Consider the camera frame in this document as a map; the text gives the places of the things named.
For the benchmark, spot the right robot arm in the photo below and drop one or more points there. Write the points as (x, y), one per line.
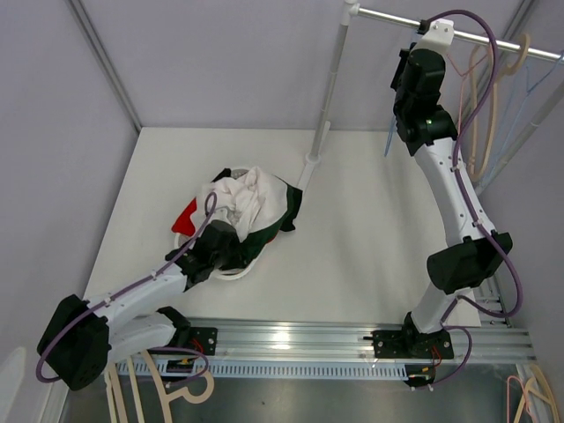
(474, 247)

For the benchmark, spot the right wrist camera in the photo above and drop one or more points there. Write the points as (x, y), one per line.
(438, 37)

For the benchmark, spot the red t shirt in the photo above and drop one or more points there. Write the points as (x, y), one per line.
(184, 227)

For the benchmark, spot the beige wooden hanger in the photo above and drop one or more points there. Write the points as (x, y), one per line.
(476, 169)

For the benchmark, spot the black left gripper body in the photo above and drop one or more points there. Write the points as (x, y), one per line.
(231, 258)

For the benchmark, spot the light blue wire hanger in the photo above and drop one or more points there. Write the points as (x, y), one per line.
(535, 92)

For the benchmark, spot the dark green t shirt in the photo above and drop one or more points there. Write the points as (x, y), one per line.
(252, 246)

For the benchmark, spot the white perforated plastic basket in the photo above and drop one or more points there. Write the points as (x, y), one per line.
(234, 172)

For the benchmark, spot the hangers pile bottom right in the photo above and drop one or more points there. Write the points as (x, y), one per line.
(529, 397)

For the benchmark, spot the black t shirt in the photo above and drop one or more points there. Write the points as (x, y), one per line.
(291, 211)

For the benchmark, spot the white t shirt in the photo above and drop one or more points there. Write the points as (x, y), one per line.
(247, 198)

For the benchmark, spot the aluminium mounting rail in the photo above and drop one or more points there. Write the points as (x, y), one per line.
(334, 351)

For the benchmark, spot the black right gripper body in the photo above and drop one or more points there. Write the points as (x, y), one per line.
(399, 106)

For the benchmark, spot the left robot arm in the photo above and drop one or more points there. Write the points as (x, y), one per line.
(83, 336)

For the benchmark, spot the pink wire hanger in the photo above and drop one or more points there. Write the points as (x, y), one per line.
(465, 75)

